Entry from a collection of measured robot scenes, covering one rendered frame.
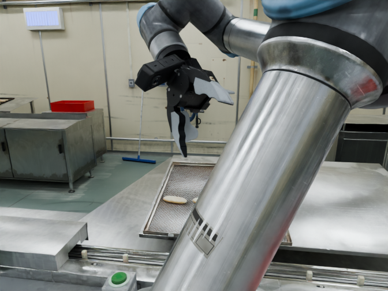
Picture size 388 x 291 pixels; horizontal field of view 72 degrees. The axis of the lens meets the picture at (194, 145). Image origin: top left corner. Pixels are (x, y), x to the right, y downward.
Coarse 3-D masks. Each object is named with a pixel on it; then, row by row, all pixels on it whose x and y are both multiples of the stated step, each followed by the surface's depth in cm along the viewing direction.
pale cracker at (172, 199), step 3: (165, 198) 110; (168, 198) 109; (171, 198) 109; (174, 198) 109; (177, 198) 109; (180, 198) 109; (183, 198) 109; (168, 201) 108; (171, 201) 108; (174, 201) 108; (177, 201) 108; (180, 201) 107; (183, 201) 108
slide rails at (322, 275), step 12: (72, 252) 89; (96, 252) 89; (108, 252) 89; (132, 264) 83; (144, 264) 83; (264, 276) 79; (312, 276) 79; (324, 276) 79; (336, 276) 79; (348, 276) 79; (384, 288) 74
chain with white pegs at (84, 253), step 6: (84, 252) 86; (90, 258) 88; (126, 258) 84; (156, 264) 85; (162, 264) 85; (270, 276) 80; (276, 276) 80; (360, 276) 76; (336, 282) 78; (342, 282) 78; (360, 282) 75
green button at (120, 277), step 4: (120, 272) 72; (112, 276) 71; (116, 276) 71; (120, 276) 71; (124, 276) 71; (112, 280) 70; (116, 280) 70; (120, 280) 70; (124, 280) 70; (116, 284) 69
